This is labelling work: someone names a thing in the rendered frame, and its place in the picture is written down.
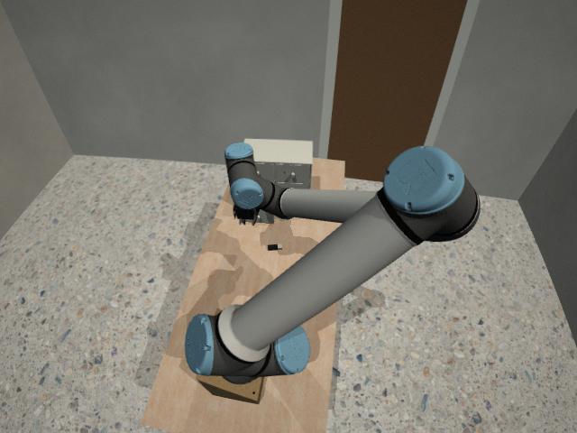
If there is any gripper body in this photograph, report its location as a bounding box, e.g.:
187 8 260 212
233 204 254 220

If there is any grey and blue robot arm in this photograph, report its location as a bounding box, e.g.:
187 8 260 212
185 143 481 384

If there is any grey chest of drawers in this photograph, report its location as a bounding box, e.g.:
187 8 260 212
244 139 313 189

